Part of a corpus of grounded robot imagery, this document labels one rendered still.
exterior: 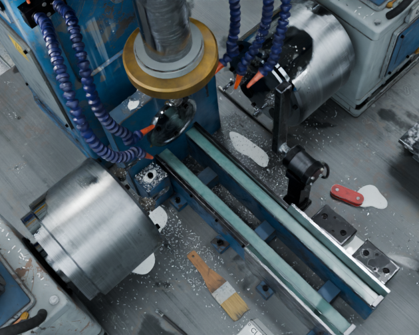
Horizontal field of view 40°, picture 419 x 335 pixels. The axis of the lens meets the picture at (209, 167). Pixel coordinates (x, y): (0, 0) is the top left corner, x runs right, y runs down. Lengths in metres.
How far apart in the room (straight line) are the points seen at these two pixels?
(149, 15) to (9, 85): 0.95
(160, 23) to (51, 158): 0.78
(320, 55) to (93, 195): 0.59
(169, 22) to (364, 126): 0.82
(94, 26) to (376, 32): 0.62
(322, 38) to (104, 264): 0.68
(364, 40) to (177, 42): 0.54
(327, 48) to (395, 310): 0.63
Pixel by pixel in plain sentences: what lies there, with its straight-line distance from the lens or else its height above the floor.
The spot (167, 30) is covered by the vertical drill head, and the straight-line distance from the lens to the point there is 1.00.
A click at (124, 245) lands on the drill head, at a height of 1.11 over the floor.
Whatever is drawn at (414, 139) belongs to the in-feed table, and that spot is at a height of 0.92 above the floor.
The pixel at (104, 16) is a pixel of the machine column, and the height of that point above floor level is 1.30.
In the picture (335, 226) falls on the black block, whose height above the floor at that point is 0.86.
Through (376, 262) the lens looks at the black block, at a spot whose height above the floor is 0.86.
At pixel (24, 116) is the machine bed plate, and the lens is 1.78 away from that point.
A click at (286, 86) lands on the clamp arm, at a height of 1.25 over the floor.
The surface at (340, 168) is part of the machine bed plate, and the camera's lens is 1.58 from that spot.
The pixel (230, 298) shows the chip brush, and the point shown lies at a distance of 1.44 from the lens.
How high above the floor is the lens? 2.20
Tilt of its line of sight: 63 degrees down
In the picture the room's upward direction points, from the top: 9 degrees counter-clockwise
